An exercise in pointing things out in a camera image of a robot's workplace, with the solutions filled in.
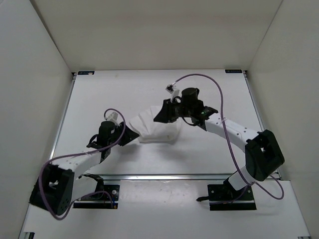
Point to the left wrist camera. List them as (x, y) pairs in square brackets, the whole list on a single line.
[(112, 117)]

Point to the white pleated skirt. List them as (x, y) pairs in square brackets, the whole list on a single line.
[(154, 132)]

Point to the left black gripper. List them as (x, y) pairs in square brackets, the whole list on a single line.
[(129, 135)]

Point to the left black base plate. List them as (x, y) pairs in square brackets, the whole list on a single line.
[(109, 200)]

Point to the blue corner label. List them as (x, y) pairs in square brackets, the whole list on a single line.
[(233, 71), (86, 73)]

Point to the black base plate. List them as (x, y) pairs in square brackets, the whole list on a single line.
[(221, 198), (109, 200)]

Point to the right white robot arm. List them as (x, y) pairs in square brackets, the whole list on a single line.
[(263, 155)]

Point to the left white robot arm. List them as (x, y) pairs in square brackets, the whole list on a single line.
[(66, 179)]

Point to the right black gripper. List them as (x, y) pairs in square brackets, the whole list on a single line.
[(166, 114)]

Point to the right blue corner label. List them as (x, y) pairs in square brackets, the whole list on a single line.
[(233, 71)]

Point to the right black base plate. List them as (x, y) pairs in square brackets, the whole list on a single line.
[(221, 198)]

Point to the left blue corner label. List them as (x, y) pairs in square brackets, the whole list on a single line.
[(86, 73)]

